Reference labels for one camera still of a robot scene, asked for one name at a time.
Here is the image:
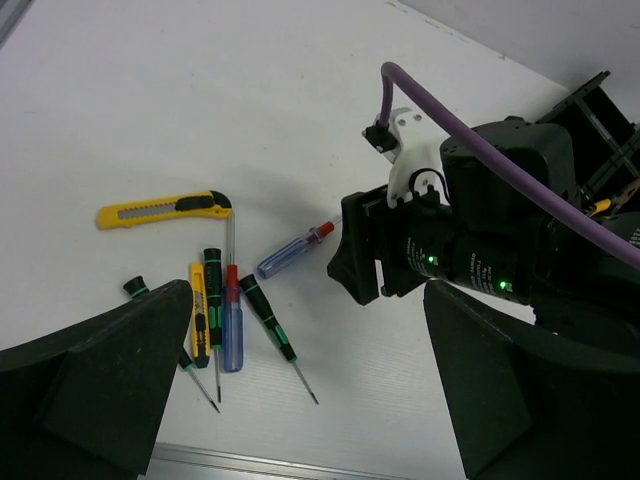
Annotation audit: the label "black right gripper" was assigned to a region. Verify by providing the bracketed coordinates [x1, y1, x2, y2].
[327, 117, 639, 341]

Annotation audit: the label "black compartment tray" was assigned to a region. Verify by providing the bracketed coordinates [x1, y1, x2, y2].
[538, 70, 639, 206]

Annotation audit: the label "black green precision screwdriver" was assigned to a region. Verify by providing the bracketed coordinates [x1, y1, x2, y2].
[123, 275, 220, 413]

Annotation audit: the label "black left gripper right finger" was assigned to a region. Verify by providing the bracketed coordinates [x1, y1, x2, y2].
[423, 281, 639, 479]

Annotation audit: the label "small yellow utility knife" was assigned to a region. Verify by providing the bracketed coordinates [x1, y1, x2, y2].
[189, 263, 211, 369]

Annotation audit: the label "yellow needle-nose pliers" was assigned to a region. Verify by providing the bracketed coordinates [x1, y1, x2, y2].
[584, 186, 639, 218]

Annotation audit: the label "Pro'sKit black green screwdriver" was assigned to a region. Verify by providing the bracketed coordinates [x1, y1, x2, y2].
[239, 274, 319, 405]

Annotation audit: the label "large yellow utility knife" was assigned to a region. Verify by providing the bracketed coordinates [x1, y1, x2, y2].
[96, 190, 232, 230]

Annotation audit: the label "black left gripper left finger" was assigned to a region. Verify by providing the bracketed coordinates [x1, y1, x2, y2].
[1, 280, 192, 479]

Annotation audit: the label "blue red screwdriver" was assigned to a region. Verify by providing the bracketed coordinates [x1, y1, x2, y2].
[222, 213, 244, 373]
[256, 215, 342, 279]

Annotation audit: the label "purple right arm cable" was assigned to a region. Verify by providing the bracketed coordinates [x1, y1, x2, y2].
[377, 61, 640, 269]

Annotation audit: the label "aluminium rail frame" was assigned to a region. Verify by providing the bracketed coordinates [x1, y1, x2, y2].
[1, 1, 466, 479]

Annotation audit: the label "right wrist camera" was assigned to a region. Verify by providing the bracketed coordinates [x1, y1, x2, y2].
[362, 107, 445, 209]

